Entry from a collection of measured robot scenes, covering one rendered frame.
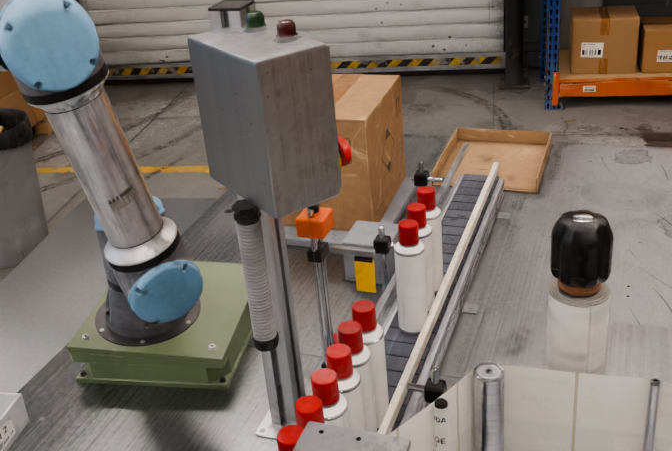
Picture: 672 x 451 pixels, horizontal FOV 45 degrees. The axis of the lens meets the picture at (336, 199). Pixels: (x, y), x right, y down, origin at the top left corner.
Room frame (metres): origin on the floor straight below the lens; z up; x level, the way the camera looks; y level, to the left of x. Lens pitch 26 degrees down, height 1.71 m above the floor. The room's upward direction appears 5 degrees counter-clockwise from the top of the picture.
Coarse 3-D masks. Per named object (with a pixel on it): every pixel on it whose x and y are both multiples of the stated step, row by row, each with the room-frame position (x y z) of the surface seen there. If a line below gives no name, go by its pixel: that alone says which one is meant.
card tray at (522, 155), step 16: (464, 128) 2.09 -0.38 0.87; (448, 144) 1.99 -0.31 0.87; (480, 144) 2.05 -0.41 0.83; (496, 144) 2.04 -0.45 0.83; (512, 144) 2.03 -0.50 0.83; (528, 144) 2.02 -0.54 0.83; (544, 144) 2.01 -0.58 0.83; (448, 160) 1.96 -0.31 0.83; (464, 160) 1.95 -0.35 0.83; (480, 160) 1.94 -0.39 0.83; (496, 160) 1.94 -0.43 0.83; (512, 160) 1.93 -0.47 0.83; (528, 160) 1.92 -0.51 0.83; (544, 160) 1.86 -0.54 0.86; (512, 176) 1.83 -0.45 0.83; (528, 176) 1.82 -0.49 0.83; (528, 192) 1.74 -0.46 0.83
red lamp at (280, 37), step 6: (282, 24) 0.90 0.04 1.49; (288, 24) 0.90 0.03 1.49; (294, 24) 0.91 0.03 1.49; (282, 30) 0.90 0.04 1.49; (288, 30) 0.90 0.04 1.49; (294, 30) 0.90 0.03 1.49; (276, 36) 0.90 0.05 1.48; (282, 36) 0.90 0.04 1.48; (288, 36) 0.90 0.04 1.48; (294, 36) 0.90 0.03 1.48
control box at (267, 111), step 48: (192, 48) 0.96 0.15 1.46; (240, 48) 0.89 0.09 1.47; (288, 48) 0.87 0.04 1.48; (240, 96) 0.87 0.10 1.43; (288, 96) 0.85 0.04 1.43; (240, 144) 0.88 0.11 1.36; (288, 144) 0.84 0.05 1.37; (336, 144) 0.89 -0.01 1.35; (240, 192) 0.90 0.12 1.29; (288, 192) 0.84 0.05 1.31; (336, 192) 0.87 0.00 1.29
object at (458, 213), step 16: (464, 176) 1.76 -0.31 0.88; (480, 176) 1.75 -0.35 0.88; (496, 176) 1.74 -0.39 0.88; (464, 192) 1.67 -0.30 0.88; (480, 192) 1.66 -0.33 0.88; (448, 208) 1.60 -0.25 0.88; (464, 208) 1.59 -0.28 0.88; (448, 224) 1.52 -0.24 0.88; (464, 224) 1.52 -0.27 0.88; (448, 240) 1.46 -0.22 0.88; (448, 256) 1.39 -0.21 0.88; (464, 256) 1.39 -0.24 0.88; (384, 336) 1.14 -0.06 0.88; (400, 336) 1.14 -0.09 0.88; (416, 336) 1.14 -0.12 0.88; (432, 336) 1.13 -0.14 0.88; (400, 352) 1.09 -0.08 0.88; (400, 368) 1.05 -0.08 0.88; (400, 416) 0.94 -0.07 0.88
